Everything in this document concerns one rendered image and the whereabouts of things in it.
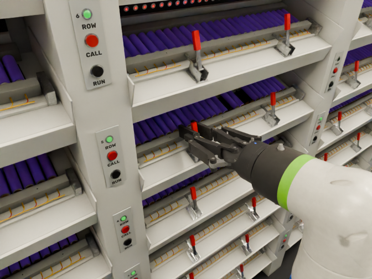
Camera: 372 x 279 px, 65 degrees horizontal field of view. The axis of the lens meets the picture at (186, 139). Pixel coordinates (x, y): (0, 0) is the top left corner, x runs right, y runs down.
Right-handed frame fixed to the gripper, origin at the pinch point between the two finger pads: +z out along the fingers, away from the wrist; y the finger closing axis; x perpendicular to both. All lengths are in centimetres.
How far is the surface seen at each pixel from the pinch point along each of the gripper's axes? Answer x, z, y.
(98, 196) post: -3.8, -1.9, -24.4
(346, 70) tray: -2, 4, 71
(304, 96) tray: -4.1, 2.4, 44.5
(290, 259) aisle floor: -98, 12, 61
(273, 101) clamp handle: -0.1, -0.2, 26.3
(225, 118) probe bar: -2.0, 4.0, 12.9
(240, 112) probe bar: -1.8, 4.1, 18.4
